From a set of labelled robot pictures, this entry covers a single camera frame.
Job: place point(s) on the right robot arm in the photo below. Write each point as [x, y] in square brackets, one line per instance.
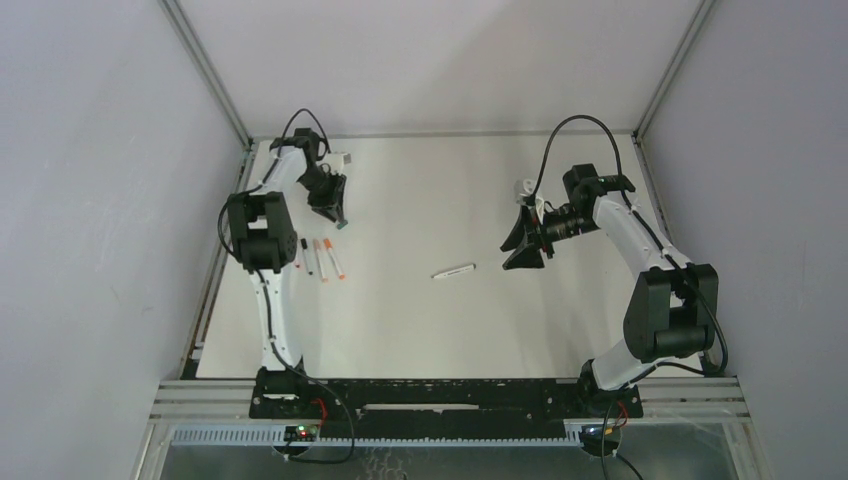
[672, 305]

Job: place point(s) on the white cable duct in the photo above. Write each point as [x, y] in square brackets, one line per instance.
[272, 435]

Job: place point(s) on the white orange tip pen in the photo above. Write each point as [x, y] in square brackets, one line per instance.
[317, 246]

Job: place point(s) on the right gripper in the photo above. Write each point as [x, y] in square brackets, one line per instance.
[538, 234]

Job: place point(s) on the controller board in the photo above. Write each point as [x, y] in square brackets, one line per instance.
[294, 434]
[599, 443]

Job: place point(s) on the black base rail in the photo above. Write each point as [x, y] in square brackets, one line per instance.
[443, 405]

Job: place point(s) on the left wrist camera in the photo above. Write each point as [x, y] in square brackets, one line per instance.
[337, 161]

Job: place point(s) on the left controller board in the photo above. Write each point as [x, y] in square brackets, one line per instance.
[294, 434]

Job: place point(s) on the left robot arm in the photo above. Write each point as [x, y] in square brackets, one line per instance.
[264, 242]

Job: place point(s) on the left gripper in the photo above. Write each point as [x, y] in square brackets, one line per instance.
[326, 199]

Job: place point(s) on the right controller board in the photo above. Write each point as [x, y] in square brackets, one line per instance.
[599, 443]

